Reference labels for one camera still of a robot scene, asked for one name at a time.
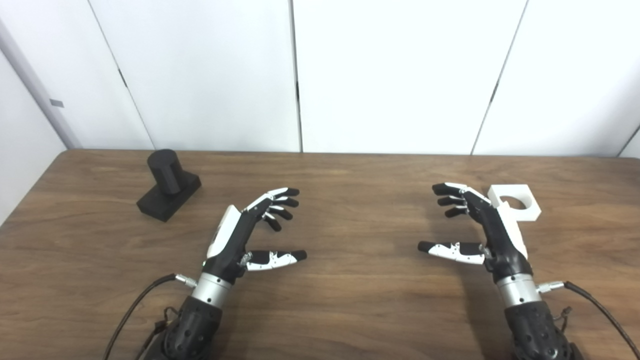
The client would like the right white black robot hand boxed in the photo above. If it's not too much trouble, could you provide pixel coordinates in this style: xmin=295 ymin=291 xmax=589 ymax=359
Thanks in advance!
xmin=418 ymin=182 xmax=535 ymax=285

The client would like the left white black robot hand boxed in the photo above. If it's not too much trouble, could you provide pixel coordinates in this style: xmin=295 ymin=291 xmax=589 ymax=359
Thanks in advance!
xmin=202 ymin=187 xmax=308 ymax=285

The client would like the white square piece with hole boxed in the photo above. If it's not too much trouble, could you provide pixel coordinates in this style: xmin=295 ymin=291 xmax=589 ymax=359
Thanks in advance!
xmin=487 ymin=184 xmax=542 ymax=222

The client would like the black cylinder peg with base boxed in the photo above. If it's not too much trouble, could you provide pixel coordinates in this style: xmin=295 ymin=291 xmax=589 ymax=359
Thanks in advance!
xmin=136 ymin=148 xmax=202 ymax=223

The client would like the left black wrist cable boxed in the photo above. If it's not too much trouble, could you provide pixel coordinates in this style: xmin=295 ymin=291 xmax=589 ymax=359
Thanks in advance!
xmin=102 ymin=273 xmax=198 ymax=360

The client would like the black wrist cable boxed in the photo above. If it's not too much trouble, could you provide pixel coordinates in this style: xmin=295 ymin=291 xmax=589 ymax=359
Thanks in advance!
xmin=102 ymin=273 xmax=198 ymax=360
xmin=536 ymin=280 xmax=640 ymax=351

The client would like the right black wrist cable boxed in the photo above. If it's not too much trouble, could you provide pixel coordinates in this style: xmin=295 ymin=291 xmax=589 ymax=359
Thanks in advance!
xmin=536 ymin=280 xmax=640 ymax=351

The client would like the grey wall post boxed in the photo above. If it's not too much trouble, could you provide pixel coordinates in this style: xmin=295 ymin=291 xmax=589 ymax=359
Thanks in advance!
xmin=0 ymin=17 xmax=83 ymax=150

